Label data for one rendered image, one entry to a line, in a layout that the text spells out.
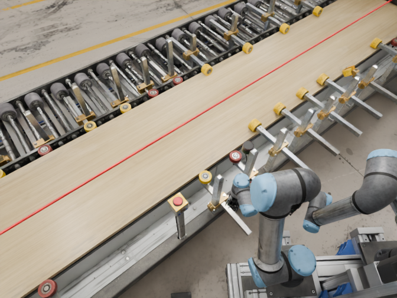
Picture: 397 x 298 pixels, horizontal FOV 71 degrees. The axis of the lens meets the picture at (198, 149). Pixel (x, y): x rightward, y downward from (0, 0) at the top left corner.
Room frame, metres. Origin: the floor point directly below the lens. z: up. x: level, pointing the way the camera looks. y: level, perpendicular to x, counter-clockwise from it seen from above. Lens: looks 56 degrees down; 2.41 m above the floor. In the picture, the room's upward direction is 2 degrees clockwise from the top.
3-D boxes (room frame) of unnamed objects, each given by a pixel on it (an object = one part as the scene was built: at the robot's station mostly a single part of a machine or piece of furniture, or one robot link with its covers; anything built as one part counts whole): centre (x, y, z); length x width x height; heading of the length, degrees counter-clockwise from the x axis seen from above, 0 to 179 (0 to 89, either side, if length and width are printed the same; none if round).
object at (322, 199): (0.57, -0.61, 1.12); 0.11 x 0.11 x 0.08; 65
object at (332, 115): (1.33, -0.92, 0.95); 0.50 x 0.04 x 0.04; 40
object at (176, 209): (0.50, 0.09, 1.18); 0.07 x 0.07 x 0.08; 40
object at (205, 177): (0.81, -0.05, 0.85); 0.08 x 0.08 x 0.11
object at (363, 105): (1.49, -1.11, 0.95); 0.50 x 0.04 x 0.04; 40
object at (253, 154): (0.83, -0.30, 0.93); 0.03 x 0.03 x 0.48; 40
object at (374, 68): (1.63, -1.26, 0.88); 0.03 x 0.03 x 0.48; 40
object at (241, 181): (0.60, -0.21, 1.21); 0.09 x 0.08 x 0.11; 14
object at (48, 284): (0.16, 0.72, 0.85); 0.08 x 0.08 x 0.11
